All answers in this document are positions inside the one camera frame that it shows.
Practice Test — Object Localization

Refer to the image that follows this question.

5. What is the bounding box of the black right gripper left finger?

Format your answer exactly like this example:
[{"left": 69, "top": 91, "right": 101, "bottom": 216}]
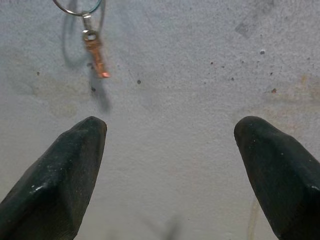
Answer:
[{"left": 0, "top": 116, "right": 108, "bottom": 240}]

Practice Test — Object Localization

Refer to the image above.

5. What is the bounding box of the small silver key clasp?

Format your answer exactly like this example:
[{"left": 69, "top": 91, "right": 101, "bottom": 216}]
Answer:
[{"left": 81, "top": 12, "right": 99, "bottom": 33}]

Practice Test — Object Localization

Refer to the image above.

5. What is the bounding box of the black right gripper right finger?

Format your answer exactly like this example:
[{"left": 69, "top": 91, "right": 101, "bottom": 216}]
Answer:
[{"left": 233, "top": 115, "right": 320, "bottom": 240}]

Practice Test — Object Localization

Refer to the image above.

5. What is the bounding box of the large silver key ring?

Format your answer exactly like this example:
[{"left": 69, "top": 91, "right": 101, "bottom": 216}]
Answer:
[{"left": 51, "top": 0, "right": 104, "bottom": 17}]

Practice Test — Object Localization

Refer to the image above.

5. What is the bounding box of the copper key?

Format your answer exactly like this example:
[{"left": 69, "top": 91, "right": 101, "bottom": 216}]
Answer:
[{"left": 82, "top": 29, "right": 112, "bottom": 79}]

